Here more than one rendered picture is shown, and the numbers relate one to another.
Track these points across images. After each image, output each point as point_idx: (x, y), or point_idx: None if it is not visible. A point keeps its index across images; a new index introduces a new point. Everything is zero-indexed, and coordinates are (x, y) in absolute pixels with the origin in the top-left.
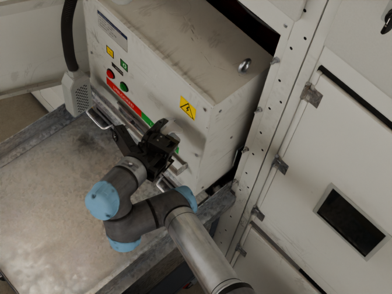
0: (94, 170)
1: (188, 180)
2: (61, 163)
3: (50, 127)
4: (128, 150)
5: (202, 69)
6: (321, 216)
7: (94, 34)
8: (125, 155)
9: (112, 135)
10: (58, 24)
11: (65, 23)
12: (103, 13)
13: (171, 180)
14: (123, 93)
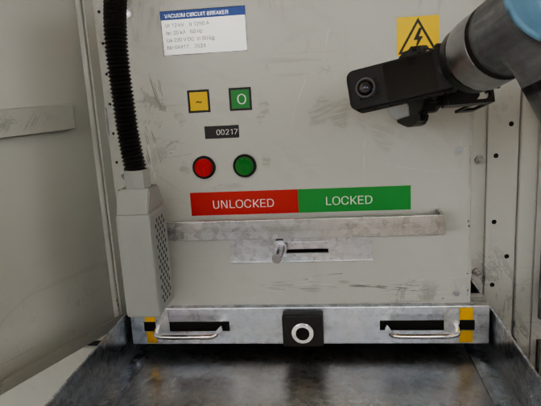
0: (259, 404)
1: (447, 265)
2: None
3: (97, 405)
4: (428, 55)
5: None
6: None
7: (150, 96)
8: (423, 83)
9: (356, 93)
10: (35, 197)
11: (117, 26)
12: (176, 6)
13: (409, 312)
14: (242, 192)
